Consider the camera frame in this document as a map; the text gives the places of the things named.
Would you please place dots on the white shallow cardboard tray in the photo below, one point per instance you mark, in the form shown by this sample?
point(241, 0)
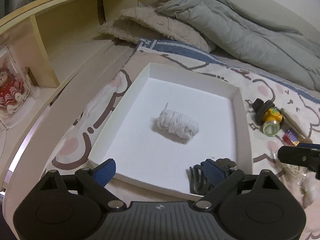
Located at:
point(152, 158)

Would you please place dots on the brown plastic hair claw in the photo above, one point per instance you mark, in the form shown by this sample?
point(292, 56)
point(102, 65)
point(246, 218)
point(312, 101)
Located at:
point(198, 183)

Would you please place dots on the grey quilted duvet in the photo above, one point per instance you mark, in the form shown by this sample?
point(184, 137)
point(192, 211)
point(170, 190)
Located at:
point(278, 49)

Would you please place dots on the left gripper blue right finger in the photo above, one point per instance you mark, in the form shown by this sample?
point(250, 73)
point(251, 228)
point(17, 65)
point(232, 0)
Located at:
point(217, 171)

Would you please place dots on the yellow headlamp with black strap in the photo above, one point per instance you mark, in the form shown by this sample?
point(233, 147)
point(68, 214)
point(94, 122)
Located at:
point(268, 116)

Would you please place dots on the white grey yarn ball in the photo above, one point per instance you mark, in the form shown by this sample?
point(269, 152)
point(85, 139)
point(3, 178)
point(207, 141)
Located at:
point(177, 123)

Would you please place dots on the cartoon bear print sheet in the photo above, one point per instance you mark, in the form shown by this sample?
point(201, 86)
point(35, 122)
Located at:
point(73, 149)

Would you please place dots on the doll in clear box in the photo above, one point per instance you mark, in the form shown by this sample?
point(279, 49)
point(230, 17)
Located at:
point(18, 94)

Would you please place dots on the silver foil pouch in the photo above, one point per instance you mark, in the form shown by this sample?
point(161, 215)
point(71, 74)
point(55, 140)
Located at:
point(293, 124)

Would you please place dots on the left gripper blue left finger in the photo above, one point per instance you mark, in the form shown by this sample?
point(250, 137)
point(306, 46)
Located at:
point(103, 173)

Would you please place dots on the beige fleece blanket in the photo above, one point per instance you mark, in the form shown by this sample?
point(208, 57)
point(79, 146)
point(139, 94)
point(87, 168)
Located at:
point(144, 22)

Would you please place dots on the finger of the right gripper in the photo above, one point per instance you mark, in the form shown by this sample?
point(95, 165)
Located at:
point(305, 155)

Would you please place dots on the wooden headboard shelf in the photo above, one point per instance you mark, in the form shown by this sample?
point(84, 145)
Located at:
point(59, 41)

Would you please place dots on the colourful playing card box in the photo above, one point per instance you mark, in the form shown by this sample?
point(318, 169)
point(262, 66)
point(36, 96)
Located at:
point(291, 138)

